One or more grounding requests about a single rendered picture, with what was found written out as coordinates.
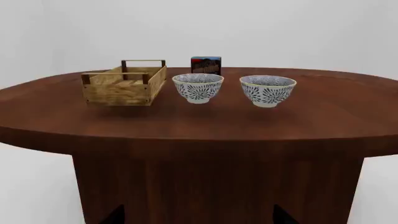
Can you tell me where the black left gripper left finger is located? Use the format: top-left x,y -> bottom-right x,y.
99,203 -> 126,224

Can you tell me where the dark wooden table pedestal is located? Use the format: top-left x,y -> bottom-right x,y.
72,139 -> 365,224

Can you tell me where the wooden crate tray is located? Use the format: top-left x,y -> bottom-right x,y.
81,59 -> 168,108

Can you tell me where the small printed box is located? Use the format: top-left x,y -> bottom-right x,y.
190,56 -> 222,76

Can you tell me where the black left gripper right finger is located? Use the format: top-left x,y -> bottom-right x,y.
273,203 -> 300,224

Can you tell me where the blue patterned ceramic bowl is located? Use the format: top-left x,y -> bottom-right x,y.
172,73 -> 225,105
239,75 -> 297,109

